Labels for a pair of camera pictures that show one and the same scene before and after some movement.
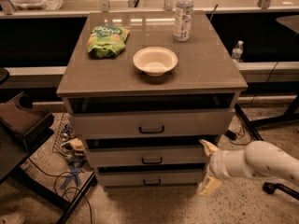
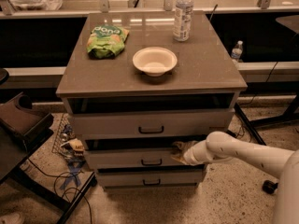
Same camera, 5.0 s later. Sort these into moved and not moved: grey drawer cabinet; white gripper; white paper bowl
Moved: white gripper
Not moved: white paper bowl; grey drawer cabinet
